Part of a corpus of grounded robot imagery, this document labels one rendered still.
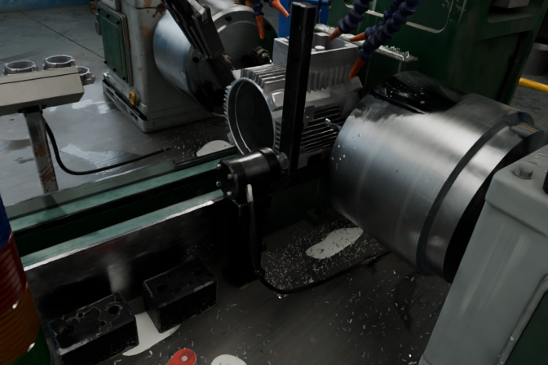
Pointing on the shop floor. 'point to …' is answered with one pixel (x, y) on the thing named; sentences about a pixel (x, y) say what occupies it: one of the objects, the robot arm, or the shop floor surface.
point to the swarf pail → (536, 59)
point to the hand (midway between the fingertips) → (218, 68)
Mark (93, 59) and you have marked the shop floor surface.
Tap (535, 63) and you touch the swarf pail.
